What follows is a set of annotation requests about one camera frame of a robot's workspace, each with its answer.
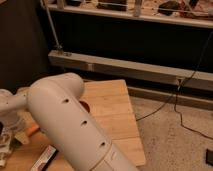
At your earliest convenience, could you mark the metal pole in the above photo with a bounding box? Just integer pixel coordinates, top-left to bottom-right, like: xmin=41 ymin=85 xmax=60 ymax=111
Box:
xmin=43 ymin=0 xmax=63 ymax=53

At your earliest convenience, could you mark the black floor object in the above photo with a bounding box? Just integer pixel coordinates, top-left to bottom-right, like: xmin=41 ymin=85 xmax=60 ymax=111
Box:
xmin=206 ymin=149 xmax=213 ymax=166

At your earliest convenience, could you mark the red white flat box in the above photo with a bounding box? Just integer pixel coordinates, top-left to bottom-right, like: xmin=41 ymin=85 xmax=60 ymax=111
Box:
xmin=29 ymin=145 xmax=58 ymax=171

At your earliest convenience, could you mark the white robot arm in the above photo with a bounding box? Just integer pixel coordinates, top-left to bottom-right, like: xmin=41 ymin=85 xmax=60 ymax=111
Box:
xmin=0 ymin=73 xmax=138 ymax=171

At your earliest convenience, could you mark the white shelf rail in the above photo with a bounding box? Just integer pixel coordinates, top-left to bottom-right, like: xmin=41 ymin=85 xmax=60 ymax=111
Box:
xmin=48 ymin=4 xmax=213 ymax=29

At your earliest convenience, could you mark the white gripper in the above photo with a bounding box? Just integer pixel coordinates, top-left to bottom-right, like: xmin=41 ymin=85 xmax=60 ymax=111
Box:
xmin=0 ymin=111 xmax=30 ymax=145

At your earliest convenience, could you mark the black cable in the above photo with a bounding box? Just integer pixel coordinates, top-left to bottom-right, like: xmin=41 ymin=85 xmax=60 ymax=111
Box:
xmin=135 ymin=31 xmax=213 ymax=141

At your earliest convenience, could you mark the red bowl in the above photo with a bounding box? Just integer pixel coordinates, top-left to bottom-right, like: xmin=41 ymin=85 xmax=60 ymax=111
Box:
xmin=79 ymin=101 xmax=90 ymax=112

